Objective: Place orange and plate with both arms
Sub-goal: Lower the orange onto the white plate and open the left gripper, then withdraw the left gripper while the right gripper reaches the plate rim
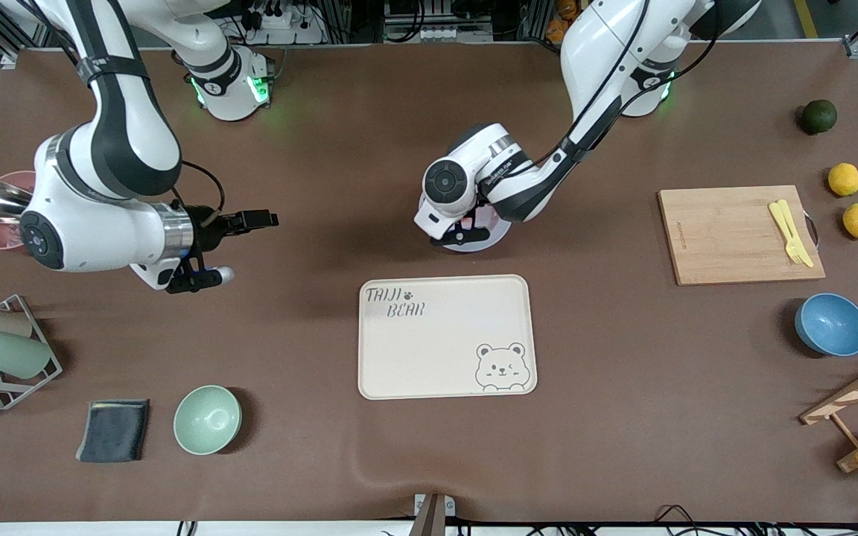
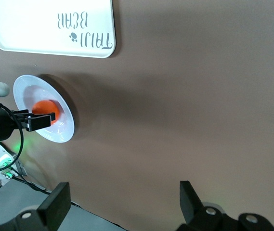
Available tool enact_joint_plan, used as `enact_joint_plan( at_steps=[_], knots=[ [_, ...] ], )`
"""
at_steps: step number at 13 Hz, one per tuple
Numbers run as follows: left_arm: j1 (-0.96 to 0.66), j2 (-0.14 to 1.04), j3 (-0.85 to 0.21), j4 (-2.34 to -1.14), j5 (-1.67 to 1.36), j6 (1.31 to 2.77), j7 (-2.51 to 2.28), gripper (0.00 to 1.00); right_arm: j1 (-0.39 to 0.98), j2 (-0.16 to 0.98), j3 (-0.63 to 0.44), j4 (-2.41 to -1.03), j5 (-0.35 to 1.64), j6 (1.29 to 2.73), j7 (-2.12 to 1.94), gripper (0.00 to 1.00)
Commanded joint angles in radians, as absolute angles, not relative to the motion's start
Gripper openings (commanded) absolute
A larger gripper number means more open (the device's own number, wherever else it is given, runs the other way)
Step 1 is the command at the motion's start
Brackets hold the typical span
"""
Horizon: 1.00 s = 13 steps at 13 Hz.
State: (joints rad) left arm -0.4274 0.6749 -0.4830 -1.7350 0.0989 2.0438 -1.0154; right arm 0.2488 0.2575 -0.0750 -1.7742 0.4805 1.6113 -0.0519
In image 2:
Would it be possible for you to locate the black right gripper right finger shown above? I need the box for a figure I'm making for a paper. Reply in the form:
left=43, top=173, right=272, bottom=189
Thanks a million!
left=175, top=180, right=225, bottom=231

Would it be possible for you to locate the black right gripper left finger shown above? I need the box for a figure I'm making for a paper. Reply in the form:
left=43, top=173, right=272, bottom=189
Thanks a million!
left=13, top=182, right=71, bottom=231

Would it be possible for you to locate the orange fruit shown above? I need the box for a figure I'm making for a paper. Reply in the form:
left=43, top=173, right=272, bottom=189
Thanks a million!
left=31, top=100, right=61, bottom=126

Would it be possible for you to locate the white round plate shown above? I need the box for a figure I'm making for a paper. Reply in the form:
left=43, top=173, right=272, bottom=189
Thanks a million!
left=13, top=75, right=75, bottom=144

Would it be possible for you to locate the cream bear print tray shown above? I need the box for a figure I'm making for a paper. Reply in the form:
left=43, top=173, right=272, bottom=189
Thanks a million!
left=0, top=0, right=117, bottom=59

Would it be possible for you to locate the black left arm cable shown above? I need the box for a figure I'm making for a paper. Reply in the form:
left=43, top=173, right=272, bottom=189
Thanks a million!
left=0, top=102, right=24, bottom=176

